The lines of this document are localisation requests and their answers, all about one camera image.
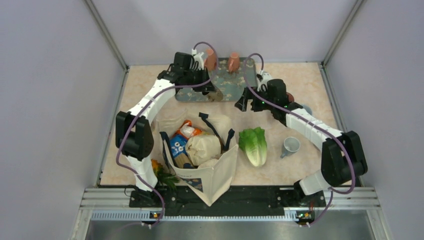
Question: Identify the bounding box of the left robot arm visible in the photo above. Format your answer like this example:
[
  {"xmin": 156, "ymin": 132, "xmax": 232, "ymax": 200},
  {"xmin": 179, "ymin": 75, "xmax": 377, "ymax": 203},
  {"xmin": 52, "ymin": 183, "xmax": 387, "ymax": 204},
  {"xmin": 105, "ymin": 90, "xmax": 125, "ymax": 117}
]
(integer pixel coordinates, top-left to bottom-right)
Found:
[{"xmin": 115, "ymin": 49, "xmax": 216, "ymax": 207}]

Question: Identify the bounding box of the brown striped mug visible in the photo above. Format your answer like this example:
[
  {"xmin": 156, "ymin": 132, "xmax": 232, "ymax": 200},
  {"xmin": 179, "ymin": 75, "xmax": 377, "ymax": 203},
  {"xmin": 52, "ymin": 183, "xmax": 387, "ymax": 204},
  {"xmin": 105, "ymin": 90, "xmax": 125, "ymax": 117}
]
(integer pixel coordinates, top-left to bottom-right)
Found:
[{"xmin": 206, "ymin": 91, "xmax": 224, "ymax": 102}]

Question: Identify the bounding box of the white ceramic mug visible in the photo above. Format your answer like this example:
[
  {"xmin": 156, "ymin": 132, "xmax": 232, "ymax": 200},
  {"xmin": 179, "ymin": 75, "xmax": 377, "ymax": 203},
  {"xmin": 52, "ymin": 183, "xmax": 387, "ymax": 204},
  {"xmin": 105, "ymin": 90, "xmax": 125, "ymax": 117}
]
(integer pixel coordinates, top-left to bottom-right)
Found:
[{"xmin": 280, "ymin": 136, "xmax": 301, "ymax": 158}]

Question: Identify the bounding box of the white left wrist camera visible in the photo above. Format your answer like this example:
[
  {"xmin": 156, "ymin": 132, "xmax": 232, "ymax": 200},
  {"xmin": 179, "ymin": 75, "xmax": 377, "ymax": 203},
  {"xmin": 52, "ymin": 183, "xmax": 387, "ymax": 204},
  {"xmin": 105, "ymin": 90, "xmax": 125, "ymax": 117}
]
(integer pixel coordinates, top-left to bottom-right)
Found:
[{"xmin": 191, "ymin": 48, "xmax": 205, "ymax": 70}]

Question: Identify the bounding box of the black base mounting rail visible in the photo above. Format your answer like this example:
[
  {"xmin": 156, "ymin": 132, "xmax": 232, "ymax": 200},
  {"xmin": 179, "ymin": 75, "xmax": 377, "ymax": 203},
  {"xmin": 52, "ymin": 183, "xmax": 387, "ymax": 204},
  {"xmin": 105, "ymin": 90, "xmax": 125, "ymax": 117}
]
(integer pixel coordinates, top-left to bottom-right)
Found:
[{"xmin": 128, "ymin": 185, "xmax": 326, "ymax": 217}]

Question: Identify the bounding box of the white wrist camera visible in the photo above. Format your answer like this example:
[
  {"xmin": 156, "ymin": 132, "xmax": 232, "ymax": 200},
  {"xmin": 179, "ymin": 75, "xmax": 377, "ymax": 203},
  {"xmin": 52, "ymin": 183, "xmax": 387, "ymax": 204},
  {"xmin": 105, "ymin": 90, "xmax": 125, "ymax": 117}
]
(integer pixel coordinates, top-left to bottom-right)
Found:
[
  {"xmin": 191, "ymin": 48, "xmax": 205, "ymax": 70},
  {"xmin": 256, "ymin": 70, "xmax": 273, "ymax": 92}
]

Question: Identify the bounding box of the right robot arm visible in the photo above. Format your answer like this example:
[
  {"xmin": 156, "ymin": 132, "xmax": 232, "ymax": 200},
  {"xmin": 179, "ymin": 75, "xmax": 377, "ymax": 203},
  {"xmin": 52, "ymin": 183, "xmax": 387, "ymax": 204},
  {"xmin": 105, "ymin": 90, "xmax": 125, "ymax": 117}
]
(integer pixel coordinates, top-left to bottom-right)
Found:
[{"xmin": 235, "ymin": 79, "xmax": 368, "ymax": 206}]

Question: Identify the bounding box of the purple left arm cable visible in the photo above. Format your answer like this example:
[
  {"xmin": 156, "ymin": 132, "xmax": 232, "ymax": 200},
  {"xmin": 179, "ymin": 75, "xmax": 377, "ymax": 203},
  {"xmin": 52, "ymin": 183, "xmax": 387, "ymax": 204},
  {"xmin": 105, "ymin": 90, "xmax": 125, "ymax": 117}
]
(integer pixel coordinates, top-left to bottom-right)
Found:
[{"xmin": 115, "ymin": 41, "xmax": 220, "ymax": 229}]

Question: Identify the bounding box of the green romaine lettuce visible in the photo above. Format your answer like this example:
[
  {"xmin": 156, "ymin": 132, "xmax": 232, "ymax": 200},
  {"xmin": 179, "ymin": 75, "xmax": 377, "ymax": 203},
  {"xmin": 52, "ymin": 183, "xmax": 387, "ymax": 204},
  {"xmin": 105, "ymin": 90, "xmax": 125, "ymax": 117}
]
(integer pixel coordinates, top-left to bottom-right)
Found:
[{"xmin": 238, "ymin": 127, "xmax": 268, "ymax": 167}]

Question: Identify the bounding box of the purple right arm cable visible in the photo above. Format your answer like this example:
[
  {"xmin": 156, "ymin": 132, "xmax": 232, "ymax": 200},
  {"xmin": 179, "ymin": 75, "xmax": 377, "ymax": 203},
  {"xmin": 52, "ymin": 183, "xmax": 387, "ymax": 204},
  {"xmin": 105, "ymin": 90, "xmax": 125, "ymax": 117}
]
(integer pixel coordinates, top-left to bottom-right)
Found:
[{"xmin": 242, "ymin": 52, "xmax": 357, "ymax": 228}]

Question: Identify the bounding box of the blue cookie snack bag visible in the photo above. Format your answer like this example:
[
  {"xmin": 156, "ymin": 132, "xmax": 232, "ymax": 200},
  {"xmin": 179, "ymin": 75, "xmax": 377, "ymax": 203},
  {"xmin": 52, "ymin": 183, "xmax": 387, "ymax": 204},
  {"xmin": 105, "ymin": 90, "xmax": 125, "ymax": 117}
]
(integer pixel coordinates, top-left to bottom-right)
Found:
[{"xmin": 170, "ymin": 134, "xmax": 188, "ymax": 160}]

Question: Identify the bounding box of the light blue mug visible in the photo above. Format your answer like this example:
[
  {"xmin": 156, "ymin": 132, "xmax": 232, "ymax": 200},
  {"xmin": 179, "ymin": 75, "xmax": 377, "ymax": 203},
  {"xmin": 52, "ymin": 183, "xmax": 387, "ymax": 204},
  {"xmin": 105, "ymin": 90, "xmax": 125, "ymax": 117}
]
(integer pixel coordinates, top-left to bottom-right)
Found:
[{"xmin": 302, "ymin": 104, "xmax": 313, "ymax": 115}]

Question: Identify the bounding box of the cream paper wrapped package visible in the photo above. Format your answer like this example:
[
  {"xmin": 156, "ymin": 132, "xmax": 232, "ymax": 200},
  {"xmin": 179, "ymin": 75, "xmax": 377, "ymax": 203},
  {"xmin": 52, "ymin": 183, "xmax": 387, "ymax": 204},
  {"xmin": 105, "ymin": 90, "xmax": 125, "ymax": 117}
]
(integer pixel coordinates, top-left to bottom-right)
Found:
[{"xmin": 185, "ymin": 134, "xmax": 222, "ymax": 166}]

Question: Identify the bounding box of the cream canvas tote bag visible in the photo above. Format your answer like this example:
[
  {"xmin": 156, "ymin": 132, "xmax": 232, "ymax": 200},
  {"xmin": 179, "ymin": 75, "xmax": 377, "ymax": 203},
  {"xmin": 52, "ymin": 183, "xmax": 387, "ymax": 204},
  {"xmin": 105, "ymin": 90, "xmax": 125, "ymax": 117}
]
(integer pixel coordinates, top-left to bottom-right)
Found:
[{"xmin": 156, "ymin": 110, "xmax": 239, "ymax": 207}]

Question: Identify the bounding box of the pink patterned mug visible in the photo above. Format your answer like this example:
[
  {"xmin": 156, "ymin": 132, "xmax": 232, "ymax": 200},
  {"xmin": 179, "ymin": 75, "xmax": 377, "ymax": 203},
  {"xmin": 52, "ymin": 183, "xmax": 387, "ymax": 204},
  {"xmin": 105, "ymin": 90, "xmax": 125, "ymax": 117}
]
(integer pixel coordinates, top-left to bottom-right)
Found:
[{"xmin": 287, "ymin": 92, "xmax": 295, "ymax": 103}]

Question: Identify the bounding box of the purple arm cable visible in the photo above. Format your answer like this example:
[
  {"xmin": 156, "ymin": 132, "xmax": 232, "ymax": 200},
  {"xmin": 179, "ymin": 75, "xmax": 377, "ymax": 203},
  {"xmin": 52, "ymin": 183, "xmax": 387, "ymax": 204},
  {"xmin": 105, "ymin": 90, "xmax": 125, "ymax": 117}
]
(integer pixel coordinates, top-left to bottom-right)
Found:
[
  {"xmin": 242, "ymin": 52, "xmax": 357, "ymax": 228},
  {"xmin": 115, "ymin": 41, "xmax": 220, "ymax": 229}
]

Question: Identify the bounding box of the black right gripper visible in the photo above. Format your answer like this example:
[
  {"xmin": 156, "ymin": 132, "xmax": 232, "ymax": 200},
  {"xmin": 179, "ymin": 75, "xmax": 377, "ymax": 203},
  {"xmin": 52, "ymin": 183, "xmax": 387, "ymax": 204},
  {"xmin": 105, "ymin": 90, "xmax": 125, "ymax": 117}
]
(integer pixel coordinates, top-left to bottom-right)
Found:
[{"xmin": 235, "ymin": 86, "xmax": 276, "ymax": 112}]

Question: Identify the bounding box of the teal floral serving tray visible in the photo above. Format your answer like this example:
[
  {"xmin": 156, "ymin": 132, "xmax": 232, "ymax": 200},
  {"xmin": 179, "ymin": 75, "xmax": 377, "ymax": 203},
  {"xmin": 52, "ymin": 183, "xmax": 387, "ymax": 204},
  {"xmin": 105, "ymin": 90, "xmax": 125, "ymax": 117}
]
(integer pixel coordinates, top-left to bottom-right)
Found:
[{"xmin": 175, "ymin": 57, "xmax": 257, "ymax": 102}]

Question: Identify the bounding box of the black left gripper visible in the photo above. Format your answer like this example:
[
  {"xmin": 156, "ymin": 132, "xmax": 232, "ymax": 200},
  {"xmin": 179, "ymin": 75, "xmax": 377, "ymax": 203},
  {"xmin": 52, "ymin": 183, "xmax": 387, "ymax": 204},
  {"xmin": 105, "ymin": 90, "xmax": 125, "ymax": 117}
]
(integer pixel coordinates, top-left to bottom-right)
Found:
[{"xmin": 183, "ymin": 66, "xmax": 217, "ymax": 92}]

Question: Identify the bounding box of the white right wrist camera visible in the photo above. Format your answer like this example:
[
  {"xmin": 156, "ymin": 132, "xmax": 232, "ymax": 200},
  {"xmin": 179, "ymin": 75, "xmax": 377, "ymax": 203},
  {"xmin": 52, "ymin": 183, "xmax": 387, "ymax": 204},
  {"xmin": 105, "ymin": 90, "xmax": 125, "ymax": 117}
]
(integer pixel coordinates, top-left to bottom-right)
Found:
[{"xmin": 256, "ymin": 70, "xmax": 273, "ymax": 92}]

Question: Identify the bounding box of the orange snack packet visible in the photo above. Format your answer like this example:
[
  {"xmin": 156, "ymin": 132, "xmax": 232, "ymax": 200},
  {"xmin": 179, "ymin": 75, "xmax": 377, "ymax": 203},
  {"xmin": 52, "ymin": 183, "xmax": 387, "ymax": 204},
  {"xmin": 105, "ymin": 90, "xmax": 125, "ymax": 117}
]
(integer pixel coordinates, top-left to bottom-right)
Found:
[{"xmin": 175, "ymin": 120, "xmax": 203, "ymax": 140}]

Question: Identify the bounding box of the salmon pink mug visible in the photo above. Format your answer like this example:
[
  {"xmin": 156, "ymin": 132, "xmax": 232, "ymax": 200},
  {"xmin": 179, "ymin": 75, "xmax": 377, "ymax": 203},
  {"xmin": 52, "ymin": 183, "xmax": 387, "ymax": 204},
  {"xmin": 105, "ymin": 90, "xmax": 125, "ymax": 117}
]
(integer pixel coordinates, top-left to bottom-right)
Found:
[
  {"xmin": 204, "ymin": 48, "xmax": 217, "ymax": 71},
  {"xmin": 227, "ymin": 52, "xmax": 240, "ymax": 74}
]

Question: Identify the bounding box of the pineapple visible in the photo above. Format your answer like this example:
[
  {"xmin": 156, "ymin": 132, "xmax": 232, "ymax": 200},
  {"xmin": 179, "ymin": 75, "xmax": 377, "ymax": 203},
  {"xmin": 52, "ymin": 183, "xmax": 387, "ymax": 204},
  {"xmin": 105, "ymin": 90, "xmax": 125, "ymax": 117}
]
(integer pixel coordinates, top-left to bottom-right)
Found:
[{"xmin": 151, "ymin": 159, "xmax": 180, "ymax": 190}]

